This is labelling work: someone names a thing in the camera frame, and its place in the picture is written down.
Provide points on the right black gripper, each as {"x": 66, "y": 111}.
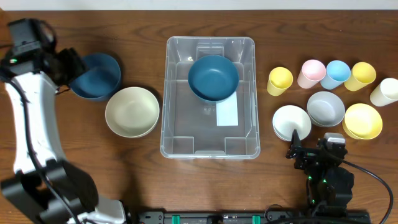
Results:
{"x": 306, "y": 155}

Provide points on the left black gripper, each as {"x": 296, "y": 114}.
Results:
{"x": 71, "y": 64}

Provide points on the white bowl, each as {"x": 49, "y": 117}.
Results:
{"x": 289, "y": 118}

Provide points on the yellow bowl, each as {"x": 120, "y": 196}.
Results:
{"x": 362, "y": 121}

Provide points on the dark blue bowl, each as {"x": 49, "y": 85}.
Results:
{"x": 101, "y": 81}
{"x": 213, "y": 78}

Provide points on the clear plastic storage container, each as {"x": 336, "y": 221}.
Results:
{"x": 189, "y": 129}

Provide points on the beige bowl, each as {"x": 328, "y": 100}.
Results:
{"x": 132, "y": 112}

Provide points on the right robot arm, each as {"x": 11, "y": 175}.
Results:
{"x": 328, "y": 186}

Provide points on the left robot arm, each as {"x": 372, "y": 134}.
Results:
{"x": 46, "y": 188}

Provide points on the grey bowl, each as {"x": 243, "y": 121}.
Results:
{"x": 325, "y": 109}

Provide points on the yellow cup left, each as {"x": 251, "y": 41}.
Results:
{"x": 280, "y": 79}

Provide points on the yellow cup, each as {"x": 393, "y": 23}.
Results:
{"x": 362, "y": 74}
{"x": 280, "y": 79}

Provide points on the pink cup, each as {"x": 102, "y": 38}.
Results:
{"x": 312, "y": 72}

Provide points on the light blue cup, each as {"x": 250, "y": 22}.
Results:
{"x": 337, "y": 72}

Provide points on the yellow cup right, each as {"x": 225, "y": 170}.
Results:
{"x": 362, "y": 74}

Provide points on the cream white cup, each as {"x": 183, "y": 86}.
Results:
{"x": 385, "y": 93}

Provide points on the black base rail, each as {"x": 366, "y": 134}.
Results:
{"x": 271, "y": 216}

